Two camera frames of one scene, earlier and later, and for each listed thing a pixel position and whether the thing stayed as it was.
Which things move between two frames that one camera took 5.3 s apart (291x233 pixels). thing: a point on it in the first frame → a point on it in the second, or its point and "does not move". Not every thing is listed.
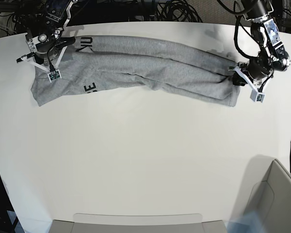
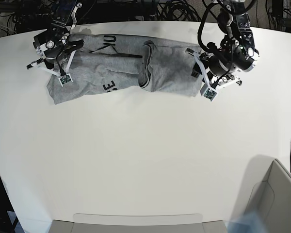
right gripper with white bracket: x=256 y=71 → x=221 y=65
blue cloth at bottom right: x=250 y=222 does not move
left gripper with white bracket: x=46 y=51 → x=57 y=51
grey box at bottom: x=139 y=223 does not move
